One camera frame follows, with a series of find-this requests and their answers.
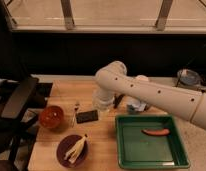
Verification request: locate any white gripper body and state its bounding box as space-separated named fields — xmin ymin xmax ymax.
xmin=92 ymin=87 xmax=114 ymax=111

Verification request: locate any dark rectangular eraser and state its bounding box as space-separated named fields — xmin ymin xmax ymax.
xmin=76 ymin=110 xmax=98 ymax=124

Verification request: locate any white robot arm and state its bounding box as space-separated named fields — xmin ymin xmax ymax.
xmin=93 ymin=61 xmax=206 ymax=130

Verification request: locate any red bowl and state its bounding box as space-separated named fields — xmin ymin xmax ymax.
xmin=39 ymin=105 xmax=64 ymax=129

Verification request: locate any dark knife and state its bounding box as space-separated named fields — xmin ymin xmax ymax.
xmin=113 ymin=94 xmax=124 ymax=109

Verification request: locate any metal fork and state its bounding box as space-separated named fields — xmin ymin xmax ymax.
xmin=71 ymin=102 xmax=80 ymax=128

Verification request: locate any blue crumpled cloth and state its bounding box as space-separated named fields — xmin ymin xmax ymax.
xmin=126 ymin=97 xmax=150 ymax=114

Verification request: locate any orange sausage toy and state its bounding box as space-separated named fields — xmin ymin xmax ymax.
xmin=142 ymin=129 xmax=170 ymax=136

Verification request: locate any purple plate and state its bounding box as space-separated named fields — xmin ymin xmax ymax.
xmin=56 ymin=135 xmax=88 ymax=168

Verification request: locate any green plastic tray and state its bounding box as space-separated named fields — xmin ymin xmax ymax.
xmin=115 ymin=115 xmax=190 ymax=169

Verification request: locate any peeled banana toy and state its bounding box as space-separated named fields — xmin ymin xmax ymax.
xmin=64 ymin=135 xmax=87 ymax=164

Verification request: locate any black office chair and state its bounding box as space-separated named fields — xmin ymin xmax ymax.
xmin=0 ymin=77 xmax=52 ymax=171

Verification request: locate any grey round device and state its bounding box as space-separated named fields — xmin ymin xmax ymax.
xmin=177 ymin=69 xmax=201 ymax=86

